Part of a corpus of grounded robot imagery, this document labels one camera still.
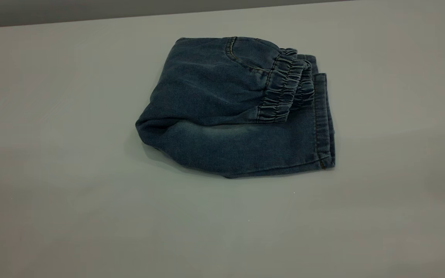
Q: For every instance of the blue denim shorts with print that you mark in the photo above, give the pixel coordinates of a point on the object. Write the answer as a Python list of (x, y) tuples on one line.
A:
[(226, 96)]

